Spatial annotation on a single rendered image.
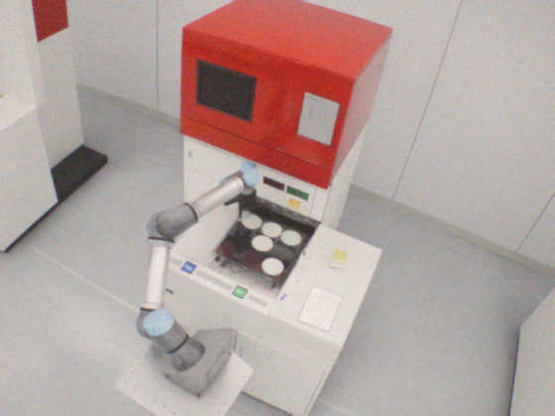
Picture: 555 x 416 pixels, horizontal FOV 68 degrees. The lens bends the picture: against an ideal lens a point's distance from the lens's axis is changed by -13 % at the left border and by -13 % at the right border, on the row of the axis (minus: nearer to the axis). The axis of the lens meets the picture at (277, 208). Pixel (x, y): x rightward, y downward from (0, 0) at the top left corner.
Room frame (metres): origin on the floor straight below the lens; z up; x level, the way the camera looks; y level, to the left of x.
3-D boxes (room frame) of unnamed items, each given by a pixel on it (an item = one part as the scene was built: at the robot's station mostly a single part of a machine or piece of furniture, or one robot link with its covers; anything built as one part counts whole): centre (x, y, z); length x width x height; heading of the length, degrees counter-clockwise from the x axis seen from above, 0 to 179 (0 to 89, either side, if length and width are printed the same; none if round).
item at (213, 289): (1.24, 0.22, 0.89); 0.55 x 0.09 x 0.14; 72
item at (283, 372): (1.44, 0.00, 0.41); 0.97 x 0.64 x 0.82; 72
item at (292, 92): (2.14, 0.06, 1.52); 0.81 x 0.75 x 0.59; 72
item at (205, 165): (1.84, 0.16, 1.02); 0.82 x 0.03 x 0.40; 72
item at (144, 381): (0.83, 0.25, 0.75); 0.45 x 0.44 x 0.13; 159
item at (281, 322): (1.36, -0.30, 0.89); 0.62 x 0.35 x 0.14; 162
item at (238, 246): (1.57, 0.04, 0.90); 0.34 x 0.34 x 0.01; 72
